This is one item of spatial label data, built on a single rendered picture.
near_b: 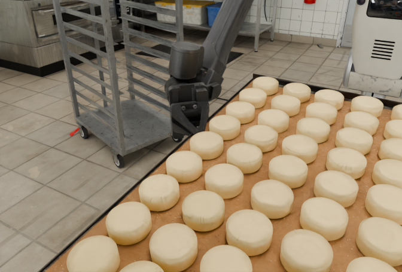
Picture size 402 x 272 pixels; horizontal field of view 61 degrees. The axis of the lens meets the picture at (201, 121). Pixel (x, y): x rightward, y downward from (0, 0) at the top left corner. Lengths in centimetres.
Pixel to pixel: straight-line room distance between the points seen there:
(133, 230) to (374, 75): 106
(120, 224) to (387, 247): 27
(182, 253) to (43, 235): 151
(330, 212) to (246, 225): 10
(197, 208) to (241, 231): 6
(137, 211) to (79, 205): 154
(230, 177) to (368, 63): 93
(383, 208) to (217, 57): 45
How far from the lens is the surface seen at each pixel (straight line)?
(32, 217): 196
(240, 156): 47
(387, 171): 50
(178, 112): 58
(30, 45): 381
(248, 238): 37
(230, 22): 76
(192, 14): 495
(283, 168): 46
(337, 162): 49
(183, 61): 66
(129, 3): 242
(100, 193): 199
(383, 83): 132
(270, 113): 58
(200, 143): 50
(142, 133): 220
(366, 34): 128
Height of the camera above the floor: 121
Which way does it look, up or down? 27 degrees down
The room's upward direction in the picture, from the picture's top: straight up
